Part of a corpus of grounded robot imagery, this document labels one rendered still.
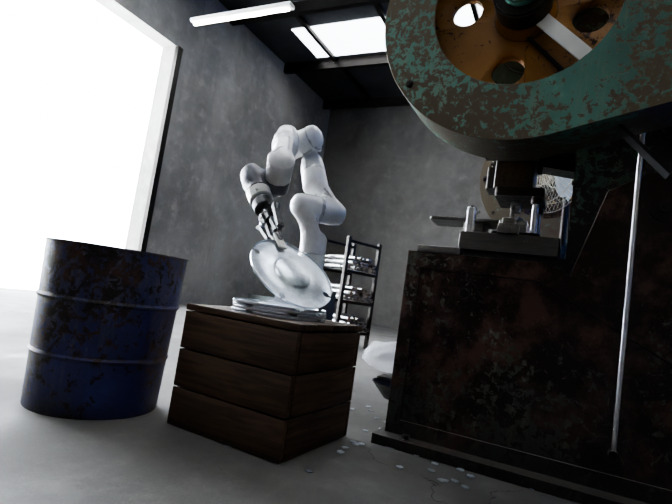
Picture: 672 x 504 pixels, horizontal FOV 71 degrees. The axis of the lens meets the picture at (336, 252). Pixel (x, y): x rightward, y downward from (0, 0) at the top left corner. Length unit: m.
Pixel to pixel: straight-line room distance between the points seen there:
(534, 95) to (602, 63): 0.17
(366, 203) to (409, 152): 1.26
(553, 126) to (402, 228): 7.66
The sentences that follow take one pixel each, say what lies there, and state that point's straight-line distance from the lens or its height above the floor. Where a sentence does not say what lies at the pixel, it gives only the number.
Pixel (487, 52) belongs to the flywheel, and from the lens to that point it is 1.61.
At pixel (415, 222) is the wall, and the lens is 8.91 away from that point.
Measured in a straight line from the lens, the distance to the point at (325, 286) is 1.53.
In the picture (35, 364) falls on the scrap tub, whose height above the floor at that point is 0.13.
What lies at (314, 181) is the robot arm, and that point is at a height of 0.90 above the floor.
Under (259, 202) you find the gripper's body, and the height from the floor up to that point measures 0.71.
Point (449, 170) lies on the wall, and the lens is 9.01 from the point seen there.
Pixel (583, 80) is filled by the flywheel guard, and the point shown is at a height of 1.08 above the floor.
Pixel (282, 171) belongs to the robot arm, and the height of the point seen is 0.84.
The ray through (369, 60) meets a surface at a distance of 8.18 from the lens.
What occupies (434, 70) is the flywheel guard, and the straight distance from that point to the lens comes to 1.54.
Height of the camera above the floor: 0.44
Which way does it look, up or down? 5 degrees up
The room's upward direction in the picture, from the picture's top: 8 degrees clockwise
